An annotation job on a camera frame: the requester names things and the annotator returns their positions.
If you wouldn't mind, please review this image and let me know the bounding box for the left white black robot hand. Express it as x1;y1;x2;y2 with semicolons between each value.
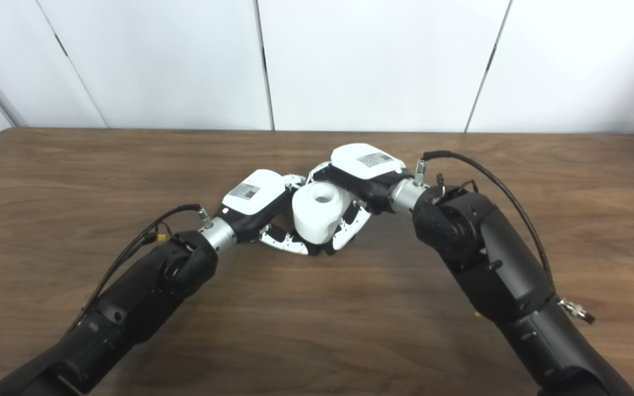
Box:
215;169;320;256

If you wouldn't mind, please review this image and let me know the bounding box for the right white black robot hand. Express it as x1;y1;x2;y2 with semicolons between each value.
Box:
306;143;414;254

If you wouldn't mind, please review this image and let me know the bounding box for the round white piece with holes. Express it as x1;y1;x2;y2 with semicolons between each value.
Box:
292;182;352;244

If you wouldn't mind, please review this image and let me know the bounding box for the black flanged holder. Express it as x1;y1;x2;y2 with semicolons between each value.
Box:
309;241;345;257

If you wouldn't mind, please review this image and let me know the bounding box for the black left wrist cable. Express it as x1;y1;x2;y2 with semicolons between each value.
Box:
67;204;213;331

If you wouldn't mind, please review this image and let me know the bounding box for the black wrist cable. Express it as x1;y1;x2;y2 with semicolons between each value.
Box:
413;151;597;325
67;204;213;331

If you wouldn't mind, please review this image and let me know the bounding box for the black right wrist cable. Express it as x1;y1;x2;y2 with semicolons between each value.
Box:
413;151;597;325

